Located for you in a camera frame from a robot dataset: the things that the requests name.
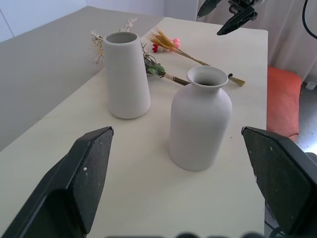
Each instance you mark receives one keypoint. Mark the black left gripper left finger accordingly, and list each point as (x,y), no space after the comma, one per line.
(74,178)

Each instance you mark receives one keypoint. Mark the small white cup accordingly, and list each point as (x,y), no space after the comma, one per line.
(311,85)

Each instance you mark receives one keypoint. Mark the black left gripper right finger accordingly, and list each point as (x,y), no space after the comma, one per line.
(280,178)

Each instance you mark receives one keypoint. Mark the white dried flower bouquet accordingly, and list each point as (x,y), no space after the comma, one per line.
(156,69)

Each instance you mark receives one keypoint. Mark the wheat and pink berry bouquet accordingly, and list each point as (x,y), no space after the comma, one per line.
(164,41)

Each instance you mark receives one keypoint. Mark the white flared-neck ceramic vase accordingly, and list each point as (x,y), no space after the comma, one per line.
(200,119)

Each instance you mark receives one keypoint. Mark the white conical ceramic vase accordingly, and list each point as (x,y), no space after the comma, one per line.
(126,79)

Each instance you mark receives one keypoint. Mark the orange cushion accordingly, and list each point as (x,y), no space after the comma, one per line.
(282,99)

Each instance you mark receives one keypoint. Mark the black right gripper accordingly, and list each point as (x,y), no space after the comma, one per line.
(241,4)

